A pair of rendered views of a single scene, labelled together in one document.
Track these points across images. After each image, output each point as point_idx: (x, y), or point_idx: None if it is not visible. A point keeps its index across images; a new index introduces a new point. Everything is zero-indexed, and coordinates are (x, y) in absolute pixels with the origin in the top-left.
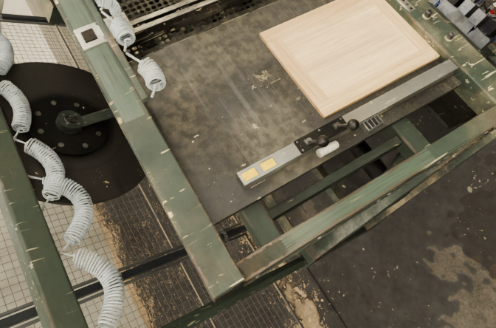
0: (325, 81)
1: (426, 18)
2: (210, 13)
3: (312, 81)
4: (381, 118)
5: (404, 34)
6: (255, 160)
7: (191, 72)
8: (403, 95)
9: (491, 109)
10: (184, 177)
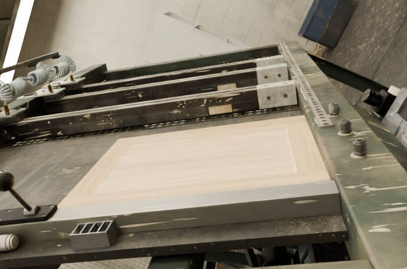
0: (114, 180)
1: (343, 134)
2: (103, 126)
3: (100, 177)
4: (125, 237)
5: (294, 154)
6: None
7: (22, 159)
8: (180, 205)
9: (339, 264)
10: None
